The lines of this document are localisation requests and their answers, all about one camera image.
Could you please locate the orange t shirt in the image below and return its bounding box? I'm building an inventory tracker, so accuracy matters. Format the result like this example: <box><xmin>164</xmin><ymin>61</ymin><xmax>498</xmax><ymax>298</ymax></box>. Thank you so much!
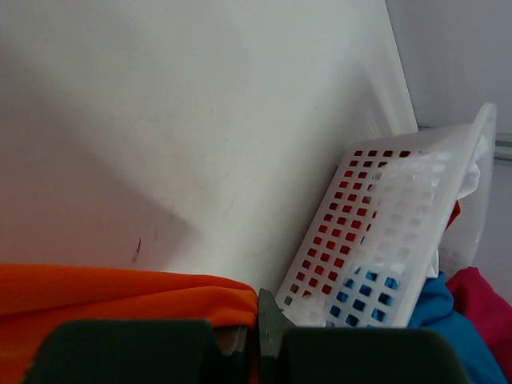
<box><xmin>1</xmin><ymin>263</ymin><xmax>258</xmax><ymax>383</ymax></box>

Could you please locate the white t shirt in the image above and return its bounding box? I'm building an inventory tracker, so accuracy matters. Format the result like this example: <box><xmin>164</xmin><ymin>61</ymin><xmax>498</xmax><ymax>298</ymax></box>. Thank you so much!
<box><xmin>457</xmin><ymin>134</ymin><xmax>489</xmax><ymax>200</ymax></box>

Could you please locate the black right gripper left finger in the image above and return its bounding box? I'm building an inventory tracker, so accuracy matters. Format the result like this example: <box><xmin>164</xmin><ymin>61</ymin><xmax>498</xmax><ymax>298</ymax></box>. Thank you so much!
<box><xmin>23</xmin><ymin>320</ymin><xmax>250</xmax><ymax>383</ymax></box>

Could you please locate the magenta pink t shirt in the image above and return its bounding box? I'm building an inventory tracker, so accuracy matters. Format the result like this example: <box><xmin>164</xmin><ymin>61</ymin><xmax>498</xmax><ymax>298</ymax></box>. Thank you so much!
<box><xmin>446</xmin><ymin>267</ymin><xmax>511</xmax><ymax>360</ymax></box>

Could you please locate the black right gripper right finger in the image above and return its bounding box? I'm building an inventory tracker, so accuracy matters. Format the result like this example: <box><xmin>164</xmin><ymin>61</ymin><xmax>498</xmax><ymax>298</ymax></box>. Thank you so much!
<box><xmin>258</xmin><ymin>290</ymin><xmax>460</xmax><ymax>383</ymax></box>

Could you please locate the red t shirt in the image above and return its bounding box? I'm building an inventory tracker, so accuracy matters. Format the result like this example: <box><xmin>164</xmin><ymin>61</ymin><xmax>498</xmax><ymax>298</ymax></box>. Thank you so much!
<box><xmin>280</xmin><ymin>148</ymin><xmax>449</xmax><ymax>306</ymax></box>

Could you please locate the blue t shirt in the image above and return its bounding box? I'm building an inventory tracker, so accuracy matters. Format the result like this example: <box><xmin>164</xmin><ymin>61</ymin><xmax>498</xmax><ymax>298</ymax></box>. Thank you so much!
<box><xmin>327</xmin><ymin>268</ymin><xmax>509</xmax><ymax>384</ymax></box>

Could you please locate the white plastic laundry basket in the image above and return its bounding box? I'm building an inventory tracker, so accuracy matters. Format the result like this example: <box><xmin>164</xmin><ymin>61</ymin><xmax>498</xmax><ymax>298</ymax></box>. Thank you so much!
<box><xmin>275</xmin><ymin>103</ymin><xmax>497</xmax><ymax>327</ymax></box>

